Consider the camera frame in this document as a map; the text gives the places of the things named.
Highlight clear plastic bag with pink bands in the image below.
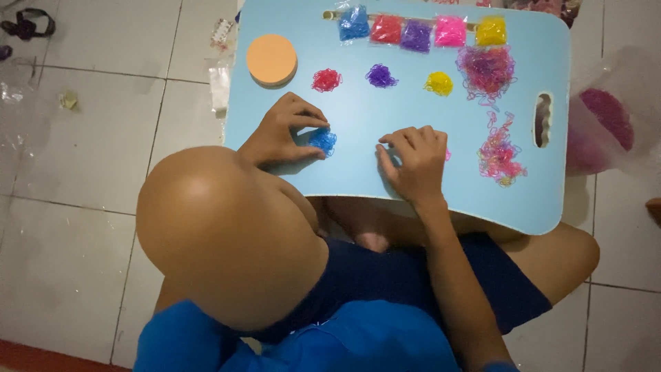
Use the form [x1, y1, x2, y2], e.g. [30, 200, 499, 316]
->
[566, 46, 661, 177]

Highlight person's right hand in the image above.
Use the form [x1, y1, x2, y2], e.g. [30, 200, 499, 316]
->
[375, 125, 449, 206]

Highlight bag of blue rubber bands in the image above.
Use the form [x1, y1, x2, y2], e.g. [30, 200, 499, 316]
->
[338, 5, 371, 43]

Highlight clear plastic wrapper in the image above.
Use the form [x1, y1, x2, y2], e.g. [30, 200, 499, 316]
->
[208, 57, 234, 117]

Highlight dark blue shorts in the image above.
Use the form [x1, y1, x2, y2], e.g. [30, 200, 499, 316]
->
[248, 232, 553, 344]

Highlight crumpled clear plastic sheet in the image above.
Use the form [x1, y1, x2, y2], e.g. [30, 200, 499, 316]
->
[0, 56, 42, 161]

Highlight orange round sponge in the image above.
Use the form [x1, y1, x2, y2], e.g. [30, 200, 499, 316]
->
[246, 33, 298, 89]

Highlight pile of blue rubber bands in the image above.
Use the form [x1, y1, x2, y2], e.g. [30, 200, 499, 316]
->
[308, 128, 338, 158]

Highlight black strap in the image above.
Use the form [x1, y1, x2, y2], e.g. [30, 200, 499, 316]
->
[0, 8, 56, 42]

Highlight pile of purple rubber bands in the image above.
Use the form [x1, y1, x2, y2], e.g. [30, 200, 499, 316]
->
[365, 63, 399, 89]

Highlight bag of purple rubber bands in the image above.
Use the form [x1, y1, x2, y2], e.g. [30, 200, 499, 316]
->
[400, 20, 433, 54]

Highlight person's legs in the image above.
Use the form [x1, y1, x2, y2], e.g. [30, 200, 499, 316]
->
[136, 146, 601, 332]

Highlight scattered mixed rubber bands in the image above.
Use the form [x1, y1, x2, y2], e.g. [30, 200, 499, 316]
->
[477, 111, 528, 188]

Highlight large pile of mixed rubber bands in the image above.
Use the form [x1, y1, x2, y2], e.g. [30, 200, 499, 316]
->
[456, 45, 518, 107]

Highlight bag of red rubber bands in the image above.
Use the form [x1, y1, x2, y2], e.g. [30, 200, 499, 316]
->
[369, 14, 404, 45]

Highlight bag of pink rubber bands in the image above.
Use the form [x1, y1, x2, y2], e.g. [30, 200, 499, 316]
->
[434, 15, 468, 49]

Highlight wooden stick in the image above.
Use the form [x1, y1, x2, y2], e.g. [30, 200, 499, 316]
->
[322, 10, 480, 32]

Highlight pile of red rubber bands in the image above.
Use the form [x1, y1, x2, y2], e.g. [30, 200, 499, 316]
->
[311, 68, 343, 93]

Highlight bag of yellow rubber bands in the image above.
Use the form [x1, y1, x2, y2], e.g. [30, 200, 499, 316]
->
[474, 15, 508, 48]

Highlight blue shirt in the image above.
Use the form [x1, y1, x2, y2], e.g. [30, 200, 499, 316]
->
[133, 300, 520, 372]

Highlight person's left hand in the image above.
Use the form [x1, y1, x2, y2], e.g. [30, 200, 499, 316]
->
[238, 92, 331, 168]

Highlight small white patterned packet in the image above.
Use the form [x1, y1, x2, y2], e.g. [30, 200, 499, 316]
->
[211, 19, 234, 51]

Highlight light blue lap table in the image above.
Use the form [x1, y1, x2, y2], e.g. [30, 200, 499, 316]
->
[223, 0, 572, 236]

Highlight pile of yellow rubber bands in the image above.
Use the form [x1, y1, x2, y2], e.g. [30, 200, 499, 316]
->
[423, 71, 454, 97]

